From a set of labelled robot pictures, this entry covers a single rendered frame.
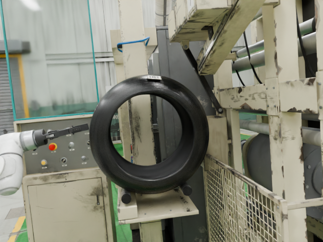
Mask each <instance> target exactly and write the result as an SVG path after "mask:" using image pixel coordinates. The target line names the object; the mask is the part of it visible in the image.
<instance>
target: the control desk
mask: <svg viewBox="0 0 323 242"><path fill-rule="evenodd" d="M92 115H93V114H85V115H74V116H63V117H53V118H42V119H32V120H21V121H14V122H13V125H14V132H15V133H21V132H25V131H31V130H35V131H36V130H40V129H44V130H45V132H46V133H48V132H49V131H55V130H62V129H67V128H71V127H72V126H78V125H81V124H86V123H88V126H89V128H90V122H91V118H92ZM23 168H24V170H23V180H22V184H21V185H22V193H23V201H24V208H25V219H26V226H27V234H28V242H117V235H116V226H115V216H114V207H113V197H112V184H111V180H109V179H108V178H107V177H106V176H105V175H104V174H103V172H102V171H101V170H100V168H99V167H98V165H97V164H96V162H95V160H94V157H93V155H92V152H91V148H90V142H89V130H85V131H81V132H77V133H74V134H67V135H63V136H60V137H58V138H54V139H52V140H50V139H48V143H47V144H46V145H42V146H39V147H38V148H37V149H33V150H29V151H25V152H24V154H23Z"/></svg>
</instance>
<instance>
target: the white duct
mask: <svg viewBox="0 0 323 242"><path fill-rule="evenodd" d="M163 5H164V0H155V25H157V26H160V25H163ZM171 9H172V0H167V3H166V25H168V20H167V18H168V15H169V13H170V11H171Z"/></svg>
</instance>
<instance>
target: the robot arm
mask: <svg viewBox="0 0 323 242"><path fill-rule="evenodd" d="M85 130H89V126H88V123H86V124H81V125H78V126H72V127H71V128H67V129H62V130H55V131H49V132H48V133H46V132H45V130H44V129H40V130H36V131H35V130H31V131H25V132H21V133H8V134H4V135H1V136H0V195H2V196H8V195H12V194H14V193H16V192H17V191H18V190H19V189H20V187H21V184H22V180H23V170H24V168H23V154H24V152H25V151H29V150H33V149H37V148H38V147H39V146H42V145H46V144H47V143H48V139H50V140H52V139H54V138H58V137H60V136H63V135H67V134H74V133H77V132H81V131H85Z"/></svg>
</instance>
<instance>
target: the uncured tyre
mask: <svg viewBox="0 0 323 242"><path fill-rule="evenodd" d="M147 75H153V76H161V75H154V74H145V75H138V76H134V77H131V78H128V79H126V80H123V81H121V82H120V83H118V84H117V85H115V86H114V87H112V88H111V89H110V90H109V91H108V92H107V93H106V94H105V95H104V96H103V97H102V99H101V100H100V101H99V103H98V106H97V108H96V110H95V111H94V113H93V115H92V118H91V122H90V128H89V142H90V148H91V152H92V155H93V157H94V160H95V162H96V164H97V165H98V167H99V168H100V170H101V171H102V172H103V174H104V175H105V176H106V177H107V178H108V179H109V180H111V181H112V182H113V183H115V184H116V185H118V186H119V187H121V188H123V189H126V190H128V191H131V192H134V193H138V194H160V193H164V192H167V191H170V190H172V189H174V188H176V187H178V186H180V185H182V184H183V183H185V182H186V181H187V180H188V179H190V178H191V177H192V176H193V175H194V173H195V172H196V171H197V170H198V168H199V167H200V165H201V164H202V162H203V160H204V158H205V155H206V152H207V149H208V144H209V125H208V120H207V116H206V113H205V111H204V108H203V106H202V105H201V103H200V101H199V100H198V98H197V97H196V96H195V95H194V94H193V93H192V92H191V91H190V90H189V89H188V88H187V87H186V86H184V85H183V84H181V83H180V82H178V81H176V80H174V79H172V78H169V77H166V76H161V80H160V79H148V77H147ZM139 95H154V96H158V97H161V98H163V99H165V100H166V101H168V102H169V103H170V104H171V105H172V106H173V107H174V108H175V110H176V111H177V113H178V115H179V118H180V121H181V126H182V134H181V139H180V142H179V144H178V147H177V148H176V150H175V151H174V152H173V153H172V154H171V155H170V156H169V157H168V158H167V159H166V160H164V161H162V162H160V163H158V164H154V165H148V166H143V165H137V164H134V163H131V162H129V161H128V160H126V159H125V158H123V157H122V156H121V155H120V154H119V153H118V152H117V150H116V149H115V147H114V145H113V142H112V138H111V122H112V119H113V116H114V114H115V112H116V111H117V110H118V108H119V107H120V106H121V105H122V104H124V103H125V102H126V101H127V100H129V99H131V98H133V97H135V96H139Z"/></svg>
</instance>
